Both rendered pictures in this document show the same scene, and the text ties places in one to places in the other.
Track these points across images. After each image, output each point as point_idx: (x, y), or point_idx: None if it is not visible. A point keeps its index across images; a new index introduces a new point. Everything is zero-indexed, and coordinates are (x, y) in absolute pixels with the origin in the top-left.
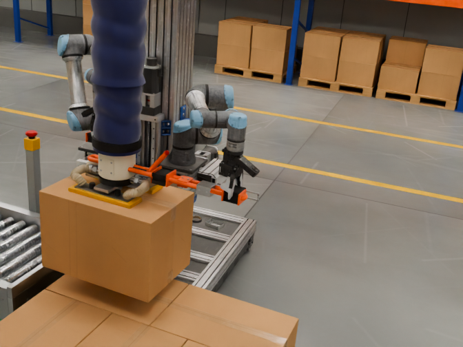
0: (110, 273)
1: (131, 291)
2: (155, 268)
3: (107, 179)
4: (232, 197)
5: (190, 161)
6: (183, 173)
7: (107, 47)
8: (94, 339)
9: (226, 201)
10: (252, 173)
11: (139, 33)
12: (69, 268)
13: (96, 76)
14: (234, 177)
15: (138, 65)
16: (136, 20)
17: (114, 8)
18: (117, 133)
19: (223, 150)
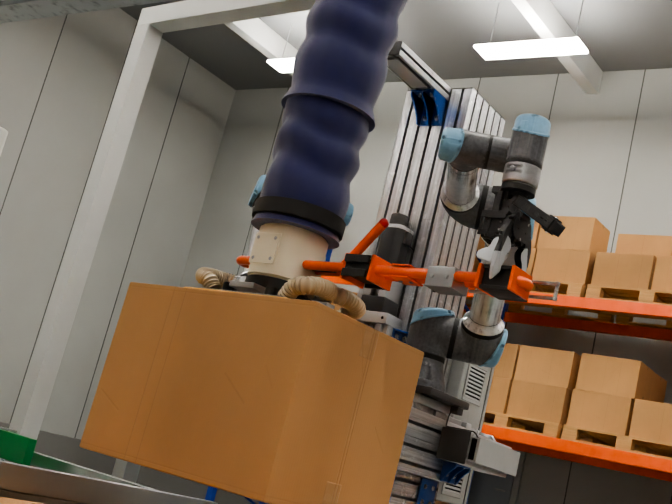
0: (204, 438)
1: (236, 476)
2: (301, 426)
3: (260, 274)
4: (499, 277)
5: (432, 381)
6: (414, 396)
7: (322, 35)
8: None
9: (484, 287)
10: (548, 221)
11: (381, 25)
12: (128, 442)
13: (292, 86)
14: (509, 230)
15: (367, 74)
16: (380, 4)
17: None
18: (301, 179)
19: (495, 188)
